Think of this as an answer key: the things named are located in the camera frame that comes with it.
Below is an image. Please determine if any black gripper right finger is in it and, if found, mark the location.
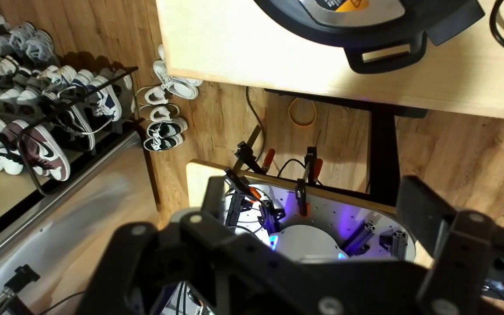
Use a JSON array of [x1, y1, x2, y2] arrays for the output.
[[395, 172, 504, 315]]

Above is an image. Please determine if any maroon white sneaker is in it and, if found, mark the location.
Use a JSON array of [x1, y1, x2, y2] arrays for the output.
[[0, 118, 73, 183]]

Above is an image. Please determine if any black clamp red handle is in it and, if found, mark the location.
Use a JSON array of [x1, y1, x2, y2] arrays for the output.
[[300, 144, 325, 185], [230, 123, 278, 176]]

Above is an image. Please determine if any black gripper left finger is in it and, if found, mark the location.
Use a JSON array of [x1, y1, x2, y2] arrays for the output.
[[75, 174, 346, 315]]

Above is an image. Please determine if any orange cable loop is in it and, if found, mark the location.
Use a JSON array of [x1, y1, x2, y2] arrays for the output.
[[285, 94, 318, 127]]

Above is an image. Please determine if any grey white sneaker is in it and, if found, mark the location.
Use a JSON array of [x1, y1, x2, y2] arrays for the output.
[[0, 22, 55, 66]]

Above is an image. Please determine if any black wire shoe rack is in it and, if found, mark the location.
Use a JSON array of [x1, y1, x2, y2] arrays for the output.
[[0, 62, 143, 251]]

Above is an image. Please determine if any black clamp orange grip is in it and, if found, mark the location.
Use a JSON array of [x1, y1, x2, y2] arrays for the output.
[[223, 165, 265, 204], [293, 176, 311, 218]]

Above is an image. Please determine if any white navy sneaker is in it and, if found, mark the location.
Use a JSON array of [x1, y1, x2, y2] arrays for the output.
[[66, 85, 124, 137]]

